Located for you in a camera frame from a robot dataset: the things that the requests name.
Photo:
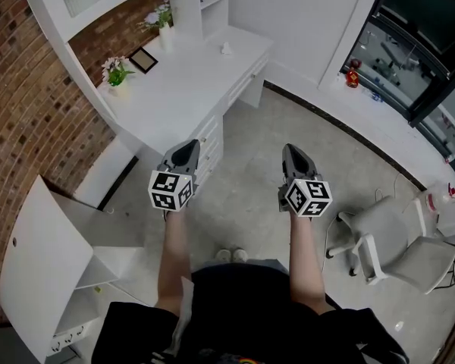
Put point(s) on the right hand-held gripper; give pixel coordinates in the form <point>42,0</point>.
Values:
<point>307,197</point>

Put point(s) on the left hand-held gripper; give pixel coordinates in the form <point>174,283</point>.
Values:
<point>170,192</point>

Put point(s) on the person's left forearm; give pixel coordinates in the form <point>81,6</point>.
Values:
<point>174,256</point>

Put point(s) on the person's right forearm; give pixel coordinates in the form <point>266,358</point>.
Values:
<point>305,264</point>

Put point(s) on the white desk with drawers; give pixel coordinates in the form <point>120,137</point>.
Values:
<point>174,89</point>

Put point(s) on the clear plastic water bottle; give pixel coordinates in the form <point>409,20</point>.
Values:
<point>373,95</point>

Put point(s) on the red bottle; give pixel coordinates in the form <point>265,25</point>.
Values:
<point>352,76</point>

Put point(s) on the person's left shoe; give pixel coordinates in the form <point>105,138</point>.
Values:
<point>223,256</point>

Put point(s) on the person's shoe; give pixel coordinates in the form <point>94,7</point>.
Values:
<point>239,255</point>
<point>223,256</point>

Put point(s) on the person's right shoe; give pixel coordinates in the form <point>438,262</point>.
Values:
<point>239,255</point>

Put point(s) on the pink flowers in green vase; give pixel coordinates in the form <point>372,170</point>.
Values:
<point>115,72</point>

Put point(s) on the white office chair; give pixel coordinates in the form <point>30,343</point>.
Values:
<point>386,237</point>

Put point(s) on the white vase with purple flowers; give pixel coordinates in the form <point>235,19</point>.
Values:
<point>163,25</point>

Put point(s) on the clear container with red label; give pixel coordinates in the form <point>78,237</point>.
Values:
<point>438,197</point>

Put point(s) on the person's black shirt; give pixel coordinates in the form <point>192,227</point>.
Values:
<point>250,317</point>

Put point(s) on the white open cabinet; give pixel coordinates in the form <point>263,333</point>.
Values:
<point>41,252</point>

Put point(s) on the dark picture frame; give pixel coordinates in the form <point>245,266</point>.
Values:
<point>144,60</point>

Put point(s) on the black window frame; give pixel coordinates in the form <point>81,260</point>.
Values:
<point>417,63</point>

